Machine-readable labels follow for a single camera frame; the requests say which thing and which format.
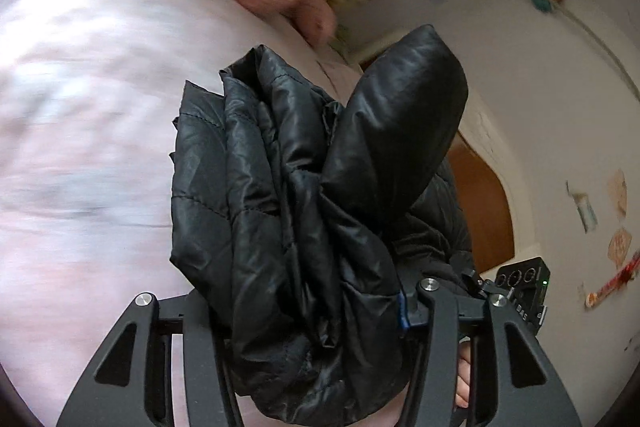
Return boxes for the black puffer jacket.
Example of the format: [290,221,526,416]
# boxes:
[169,24,475,427]

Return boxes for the orange wall sticker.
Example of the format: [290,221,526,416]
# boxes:
[607,227,633,263]

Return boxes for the white and wooden headboard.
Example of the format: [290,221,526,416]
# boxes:
[345,32,543,278]

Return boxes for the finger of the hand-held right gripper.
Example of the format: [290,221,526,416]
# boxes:
[460,269,498,300]

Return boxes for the beige wall sticker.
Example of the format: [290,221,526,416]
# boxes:
[607,169,628,220]

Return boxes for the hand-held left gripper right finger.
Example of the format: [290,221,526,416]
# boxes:
[395,278,583,427]

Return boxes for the person's right hand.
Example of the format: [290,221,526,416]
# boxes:
[454,342,473,409]

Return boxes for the pale teal wall sticker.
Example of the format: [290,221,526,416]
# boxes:
[570,192,598,233]

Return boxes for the red wall sticker strip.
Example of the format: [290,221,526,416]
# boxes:
[585,252,640,308]

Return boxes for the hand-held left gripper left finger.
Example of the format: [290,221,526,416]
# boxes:
[56,292,246,427]

